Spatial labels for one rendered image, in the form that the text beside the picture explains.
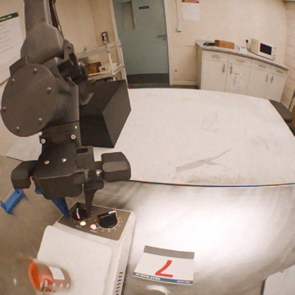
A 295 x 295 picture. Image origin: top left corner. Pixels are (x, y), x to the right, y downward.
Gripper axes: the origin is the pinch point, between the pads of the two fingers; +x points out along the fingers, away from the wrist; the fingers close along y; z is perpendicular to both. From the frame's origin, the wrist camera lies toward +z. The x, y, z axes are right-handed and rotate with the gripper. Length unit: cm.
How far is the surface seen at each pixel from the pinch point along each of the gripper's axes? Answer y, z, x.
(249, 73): 222, -122, -76
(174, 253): 14.5, 7.8, 9.5
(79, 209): 0.4, -0.2, 2.2
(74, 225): -0.8, 1.9, 4.0
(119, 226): 6.7, 3.2, 4.0
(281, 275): 31.3, 26.1, 13.5
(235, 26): 222, -135, -172
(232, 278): 22.2, 17.7, 12.9
